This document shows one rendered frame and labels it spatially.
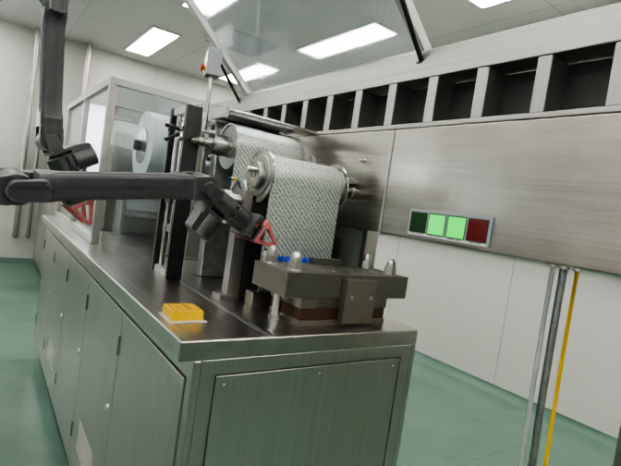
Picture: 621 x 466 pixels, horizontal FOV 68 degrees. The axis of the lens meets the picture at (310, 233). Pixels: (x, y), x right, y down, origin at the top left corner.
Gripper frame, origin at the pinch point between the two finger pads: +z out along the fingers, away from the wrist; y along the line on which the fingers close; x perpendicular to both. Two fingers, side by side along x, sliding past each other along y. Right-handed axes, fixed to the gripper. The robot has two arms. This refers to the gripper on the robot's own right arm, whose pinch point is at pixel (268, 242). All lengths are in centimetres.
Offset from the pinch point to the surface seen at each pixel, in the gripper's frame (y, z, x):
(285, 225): 0.3, 1.1, 6.7
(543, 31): 50, -1, 64
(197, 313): 13.4, -12.3, -25.1
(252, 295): 2.0, 3.9, -13.9
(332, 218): 0.4, 13.1, 17.6
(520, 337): -68, 259, 81
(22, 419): -137, 22, -112
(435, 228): 30.2, 20.8, 24.0
